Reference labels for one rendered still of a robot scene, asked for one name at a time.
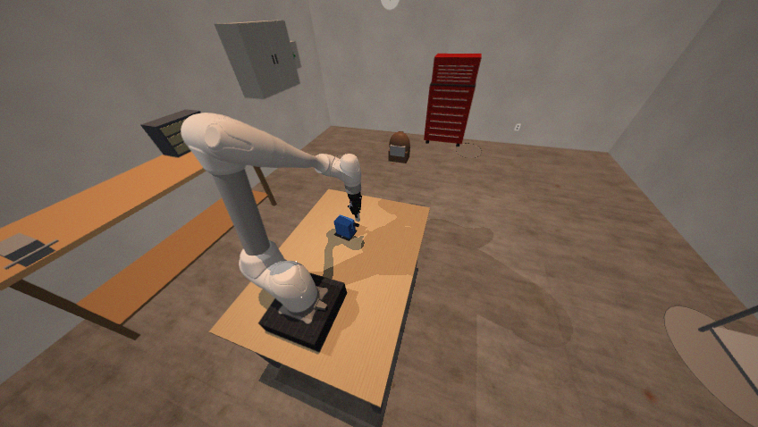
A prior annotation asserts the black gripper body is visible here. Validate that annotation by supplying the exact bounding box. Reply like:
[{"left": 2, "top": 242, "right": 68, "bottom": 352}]
[{"left": 348, "top": 192, "right": 361, "bottom": 205}]

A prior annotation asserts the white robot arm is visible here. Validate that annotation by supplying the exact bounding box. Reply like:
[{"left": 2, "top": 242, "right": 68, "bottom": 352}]
[{"left": 181, "top": 113, "right": 361, "bottom": 325}]

